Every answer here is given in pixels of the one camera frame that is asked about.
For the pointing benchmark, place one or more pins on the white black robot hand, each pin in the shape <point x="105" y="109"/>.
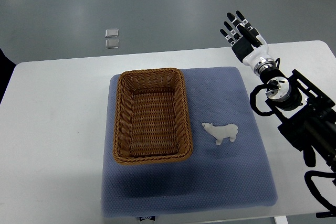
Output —
<point x="247" y="43"/>

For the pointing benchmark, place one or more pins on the white toy bear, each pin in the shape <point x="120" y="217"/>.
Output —
<point x="229" y="131"/>

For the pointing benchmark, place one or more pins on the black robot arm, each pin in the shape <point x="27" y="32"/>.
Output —
<point x="306" y="113"/>

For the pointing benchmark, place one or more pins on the brown wicker basket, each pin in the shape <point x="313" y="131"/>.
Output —
<point x="151" y="120"/>

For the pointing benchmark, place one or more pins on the blue foam mat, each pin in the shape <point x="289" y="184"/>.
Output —
<point x="232" y="175"/>

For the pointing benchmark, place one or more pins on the upper metal floor plate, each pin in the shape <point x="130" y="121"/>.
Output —
<point x="112" y="32"/>

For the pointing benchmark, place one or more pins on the white table leg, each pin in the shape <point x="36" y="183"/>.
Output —
<point x="281" y="220"/>

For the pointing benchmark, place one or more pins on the black table control panel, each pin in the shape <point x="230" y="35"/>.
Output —
<point x="327" y="214"/>

